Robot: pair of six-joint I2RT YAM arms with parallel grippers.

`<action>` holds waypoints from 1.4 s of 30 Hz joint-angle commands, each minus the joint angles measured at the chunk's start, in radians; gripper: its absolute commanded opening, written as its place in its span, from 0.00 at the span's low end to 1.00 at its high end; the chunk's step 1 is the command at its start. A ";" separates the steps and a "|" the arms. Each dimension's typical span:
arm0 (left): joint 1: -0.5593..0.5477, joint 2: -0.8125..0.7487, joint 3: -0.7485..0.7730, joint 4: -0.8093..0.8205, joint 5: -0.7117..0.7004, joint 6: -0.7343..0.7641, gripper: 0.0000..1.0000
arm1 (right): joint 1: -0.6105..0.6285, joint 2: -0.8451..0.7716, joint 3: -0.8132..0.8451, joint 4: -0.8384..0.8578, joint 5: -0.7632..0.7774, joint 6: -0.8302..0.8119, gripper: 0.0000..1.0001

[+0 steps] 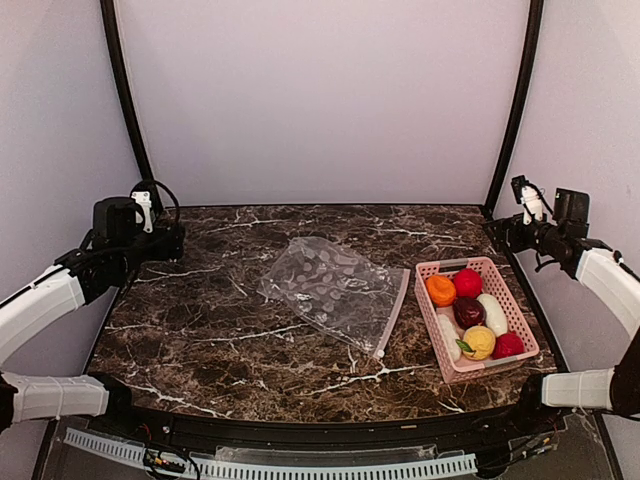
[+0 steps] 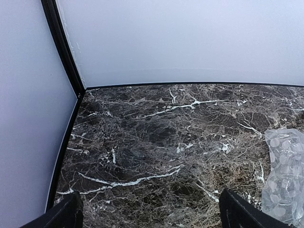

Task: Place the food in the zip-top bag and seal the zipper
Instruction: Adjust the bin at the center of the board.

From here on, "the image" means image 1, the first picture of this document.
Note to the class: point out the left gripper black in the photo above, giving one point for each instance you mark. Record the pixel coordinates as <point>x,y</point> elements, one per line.
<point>162,250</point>

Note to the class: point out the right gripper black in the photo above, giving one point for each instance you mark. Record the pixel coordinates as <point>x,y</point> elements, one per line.
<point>503,224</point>

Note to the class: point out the red toy apple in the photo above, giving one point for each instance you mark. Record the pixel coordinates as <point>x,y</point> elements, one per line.
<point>468,283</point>

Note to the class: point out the orange toy fruit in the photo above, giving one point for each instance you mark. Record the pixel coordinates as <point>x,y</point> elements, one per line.
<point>441,291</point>

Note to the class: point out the dark red toy fruit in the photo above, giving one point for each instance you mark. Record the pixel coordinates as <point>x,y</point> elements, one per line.
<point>468,312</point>

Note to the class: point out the pink perforated plastic basket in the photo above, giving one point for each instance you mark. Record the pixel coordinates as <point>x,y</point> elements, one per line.
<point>493,284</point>

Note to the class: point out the yellow toy fruit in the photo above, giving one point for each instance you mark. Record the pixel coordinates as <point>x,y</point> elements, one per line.
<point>478,343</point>

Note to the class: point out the white toy radish with leaves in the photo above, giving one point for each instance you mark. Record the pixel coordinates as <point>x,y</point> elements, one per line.
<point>450,337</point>

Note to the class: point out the clear zip top bag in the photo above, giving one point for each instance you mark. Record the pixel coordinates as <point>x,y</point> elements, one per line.
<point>339,292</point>

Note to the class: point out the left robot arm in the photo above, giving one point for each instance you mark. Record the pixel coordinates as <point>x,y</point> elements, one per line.
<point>123,237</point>

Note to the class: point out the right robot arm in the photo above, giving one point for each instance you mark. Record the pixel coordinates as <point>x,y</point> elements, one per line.
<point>559,232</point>

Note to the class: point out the white toy radish right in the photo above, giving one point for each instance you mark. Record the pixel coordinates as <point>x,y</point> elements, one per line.
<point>496,319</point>

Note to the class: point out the red toy fruit front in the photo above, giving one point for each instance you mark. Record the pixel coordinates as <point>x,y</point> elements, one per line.
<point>507,345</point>

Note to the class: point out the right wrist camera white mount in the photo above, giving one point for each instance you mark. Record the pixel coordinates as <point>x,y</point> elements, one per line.
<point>528,196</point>

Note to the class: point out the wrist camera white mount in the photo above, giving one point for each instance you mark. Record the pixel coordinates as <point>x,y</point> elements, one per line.
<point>528,196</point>
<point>144,214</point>

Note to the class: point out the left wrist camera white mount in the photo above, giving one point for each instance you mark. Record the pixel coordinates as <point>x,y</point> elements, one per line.
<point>144,214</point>

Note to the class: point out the black front rail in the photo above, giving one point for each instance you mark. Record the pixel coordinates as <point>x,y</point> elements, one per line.
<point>476,430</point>

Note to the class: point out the right black frame post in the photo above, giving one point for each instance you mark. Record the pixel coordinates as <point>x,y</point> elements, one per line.
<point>520,95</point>

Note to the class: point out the black frame post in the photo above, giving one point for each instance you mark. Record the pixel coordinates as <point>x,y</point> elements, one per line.
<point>119,71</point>
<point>520,95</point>

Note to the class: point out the white slotted cable duct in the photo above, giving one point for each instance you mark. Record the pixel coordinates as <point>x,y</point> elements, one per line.
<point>261,464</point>

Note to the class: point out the left black frame post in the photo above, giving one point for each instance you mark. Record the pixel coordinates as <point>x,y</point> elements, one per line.
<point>119,71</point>

